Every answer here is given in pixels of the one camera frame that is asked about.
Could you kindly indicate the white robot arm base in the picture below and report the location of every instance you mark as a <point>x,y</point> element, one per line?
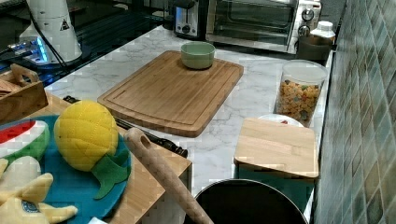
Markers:
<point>52,32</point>

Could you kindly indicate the large wooden cutting board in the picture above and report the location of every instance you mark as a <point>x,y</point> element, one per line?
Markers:
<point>167,96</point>

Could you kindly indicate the green ceramic bowl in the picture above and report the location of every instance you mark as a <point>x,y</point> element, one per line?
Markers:
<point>197,54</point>

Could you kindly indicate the white small plate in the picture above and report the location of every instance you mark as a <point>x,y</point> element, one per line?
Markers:
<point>281,119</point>

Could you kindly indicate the silver black toaster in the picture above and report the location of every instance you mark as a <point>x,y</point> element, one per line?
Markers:
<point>190,18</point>

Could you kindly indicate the black frying pan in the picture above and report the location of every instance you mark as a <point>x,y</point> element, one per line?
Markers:
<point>242,201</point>

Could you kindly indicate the small wooden board lid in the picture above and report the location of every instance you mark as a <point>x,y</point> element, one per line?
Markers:
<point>277,146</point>

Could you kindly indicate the clear cereal container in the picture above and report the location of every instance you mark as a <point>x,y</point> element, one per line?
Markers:
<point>299,90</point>

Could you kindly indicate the yellow plush pineapple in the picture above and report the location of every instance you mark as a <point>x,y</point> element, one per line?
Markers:
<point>87,138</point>

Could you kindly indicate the silver toaster oven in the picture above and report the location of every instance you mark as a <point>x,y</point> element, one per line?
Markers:
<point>261,24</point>

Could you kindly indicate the dark metal pot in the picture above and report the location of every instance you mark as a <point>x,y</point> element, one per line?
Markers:
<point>314,48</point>

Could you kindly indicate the teal square container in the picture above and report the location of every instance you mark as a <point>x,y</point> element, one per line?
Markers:
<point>297,188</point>

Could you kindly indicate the blue round plate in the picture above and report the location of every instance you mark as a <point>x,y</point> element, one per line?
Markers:
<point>71,186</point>

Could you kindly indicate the white lidded jar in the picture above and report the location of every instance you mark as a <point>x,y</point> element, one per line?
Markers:
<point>323,33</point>

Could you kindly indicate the plush watermelon slice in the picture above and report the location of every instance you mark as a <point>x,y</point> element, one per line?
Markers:
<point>27,138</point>

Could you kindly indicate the plush banana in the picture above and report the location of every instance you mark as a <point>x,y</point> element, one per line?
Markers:
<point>23,191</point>

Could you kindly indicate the wooden pan handle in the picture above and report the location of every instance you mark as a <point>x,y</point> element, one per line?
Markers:
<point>158,167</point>

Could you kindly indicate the wooden tray with handle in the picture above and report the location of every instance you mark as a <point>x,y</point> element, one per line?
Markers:
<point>22,94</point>

